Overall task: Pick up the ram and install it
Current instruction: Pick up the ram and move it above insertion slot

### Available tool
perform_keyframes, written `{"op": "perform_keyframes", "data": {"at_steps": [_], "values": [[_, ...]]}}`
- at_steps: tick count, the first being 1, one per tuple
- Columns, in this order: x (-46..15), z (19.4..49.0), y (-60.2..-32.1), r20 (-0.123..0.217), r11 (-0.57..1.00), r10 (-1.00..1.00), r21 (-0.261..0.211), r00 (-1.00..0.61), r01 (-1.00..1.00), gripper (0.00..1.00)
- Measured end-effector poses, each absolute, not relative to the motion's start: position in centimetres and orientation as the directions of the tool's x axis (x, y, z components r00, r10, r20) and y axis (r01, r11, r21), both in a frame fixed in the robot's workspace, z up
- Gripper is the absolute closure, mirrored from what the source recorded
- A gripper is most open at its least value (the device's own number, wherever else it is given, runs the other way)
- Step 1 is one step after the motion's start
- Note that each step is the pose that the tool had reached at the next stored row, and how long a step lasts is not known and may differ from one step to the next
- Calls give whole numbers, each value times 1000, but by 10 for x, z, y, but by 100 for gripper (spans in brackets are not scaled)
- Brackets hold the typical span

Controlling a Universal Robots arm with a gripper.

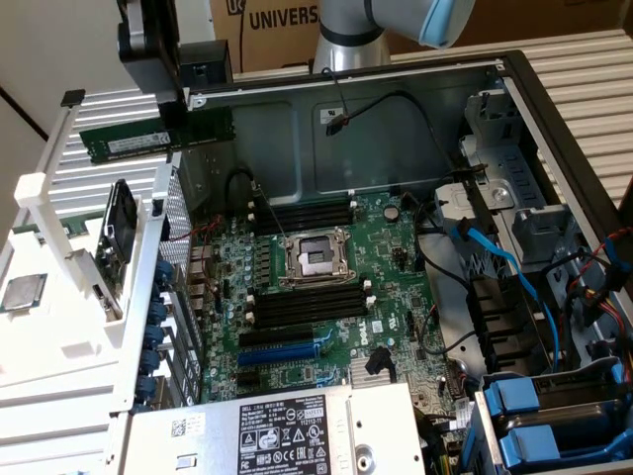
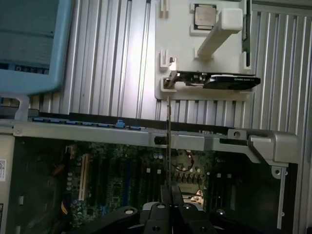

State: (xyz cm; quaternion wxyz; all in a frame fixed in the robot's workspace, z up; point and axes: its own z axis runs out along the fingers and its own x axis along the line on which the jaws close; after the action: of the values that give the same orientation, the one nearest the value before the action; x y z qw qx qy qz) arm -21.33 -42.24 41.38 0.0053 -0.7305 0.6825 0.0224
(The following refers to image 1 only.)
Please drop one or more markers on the black fan shroud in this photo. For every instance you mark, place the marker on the black fan shroud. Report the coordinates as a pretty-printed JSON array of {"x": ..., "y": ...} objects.
[{"x": 499, "y": 316}]

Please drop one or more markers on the green RAM stick white label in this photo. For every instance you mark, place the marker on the green RAM stick white label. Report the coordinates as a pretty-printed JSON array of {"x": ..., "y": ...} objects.
[{"x": 128, "y": 141}]

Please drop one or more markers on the green Dell motherboard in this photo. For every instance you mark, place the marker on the green Dell motherboard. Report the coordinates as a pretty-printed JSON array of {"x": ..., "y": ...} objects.
[{"x": 395, "y": 297}]

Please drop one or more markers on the black box mount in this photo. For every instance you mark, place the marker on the black box mount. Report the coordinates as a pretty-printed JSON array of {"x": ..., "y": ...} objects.
[{"x": 207, "y": 64}]

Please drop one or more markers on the blue expansion slot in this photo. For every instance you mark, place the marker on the blue expansion slot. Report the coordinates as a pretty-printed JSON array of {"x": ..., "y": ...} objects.
[{"x": 277, "y": 355}]

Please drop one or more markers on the open PC case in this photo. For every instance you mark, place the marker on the open PC case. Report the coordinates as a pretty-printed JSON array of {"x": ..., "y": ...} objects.
[{"x": 376, "y": 163}]

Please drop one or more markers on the green circuit board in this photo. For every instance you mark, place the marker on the green circuit board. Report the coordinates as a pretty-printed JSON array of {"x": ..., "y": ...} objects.
[{"x": 74, "y": 228}]

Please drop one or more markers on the short black expansion slot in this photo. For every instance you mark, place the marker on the short black expansion slot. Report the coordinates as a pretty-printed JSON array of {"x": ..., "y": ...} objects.
[{"x": 248, "y": 379}]

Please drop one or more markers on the white parts rack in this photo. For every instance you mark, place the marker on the white parts rack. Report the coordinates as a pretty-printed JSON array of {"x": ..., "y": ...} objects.
[{"x": 59, "y": 376}]

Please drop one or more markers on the small black cap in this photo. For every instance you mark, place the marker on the small black cap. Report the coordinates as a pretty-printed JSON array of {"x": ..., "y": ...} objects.
[{"x": 72, "y": 97}]

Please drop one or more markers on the silver finned heat sink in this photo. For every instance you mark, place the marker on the silver finned heat sink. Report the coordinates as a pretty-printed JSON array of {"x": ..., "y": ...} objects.
[{"x": 373, "y": 381}]

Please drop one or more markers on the graphics card with black fan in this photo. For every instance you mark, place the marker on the graphics card with black fan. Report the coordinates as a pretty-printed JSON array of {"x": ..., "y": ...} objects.
[{"x": 121, "y": 222}]

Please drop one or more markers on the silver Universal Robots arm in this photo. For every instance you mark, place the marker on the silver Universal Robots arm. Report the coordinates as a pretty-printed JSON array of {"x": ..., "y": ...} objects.
[{"x": 346, "y": 44}]

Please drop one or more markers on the disk bay with blue clips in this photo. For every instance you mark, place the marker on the disk bay with blue clips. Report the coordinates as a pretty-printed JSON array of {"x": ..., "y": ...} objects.
[{"x": 524, "y": 435}]

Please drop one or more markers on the thin metal locking lever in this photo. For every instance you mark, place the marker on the thin metal locking lever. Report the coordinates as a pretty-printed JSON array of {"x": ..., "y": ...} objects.
[{"x": 271, "y": 210}]

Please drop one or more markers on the printed brown cardboard box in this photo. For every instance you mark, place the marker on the printed brown cardboard box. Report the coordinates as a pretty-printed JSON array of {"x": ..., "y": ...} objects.
[{"x": 272, "y": 44}]

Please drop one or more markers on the CPU socket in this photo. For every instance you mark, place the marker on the CPU socket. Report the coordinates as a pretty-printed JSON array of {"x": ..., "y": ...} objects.
[{"x": 314, "y": 257}]

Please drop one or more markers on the plain brown cardboard box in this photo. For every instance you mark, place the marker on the plain brown cardboard box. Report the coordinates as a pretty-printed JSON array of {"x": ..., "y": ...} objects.
[{"x": 519, "y": 20}]

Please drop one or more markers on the long black expansion slot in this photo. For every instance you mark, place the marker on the long black expansion slot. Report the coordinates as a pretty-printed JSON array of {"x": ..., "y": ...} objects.
[{"x": 274, "y": 336}]

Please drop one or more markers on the coin cell battery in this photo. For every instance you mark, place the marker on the coin cell battery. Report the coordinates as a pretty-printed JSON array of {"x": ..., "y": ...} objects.
[{"x": 391, "y": 213}]

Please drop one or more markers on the silver CPU chip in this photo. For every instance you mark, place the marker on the silver CPU chip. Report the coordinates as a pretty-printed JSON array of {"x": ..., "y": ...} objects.
[{"x": 24, "y": 293}]

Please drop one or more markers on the silver power supply with label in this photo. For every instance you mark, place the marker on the silver power supply with label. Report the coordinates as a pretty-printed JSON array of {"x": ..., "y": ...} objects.
[{"x": 277, "y": 435}]

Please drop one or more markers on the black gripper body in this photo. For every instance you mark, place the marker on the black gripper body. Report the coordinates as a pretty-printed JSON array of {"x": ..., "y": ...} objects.
[{"x": 148, "y": 44}]

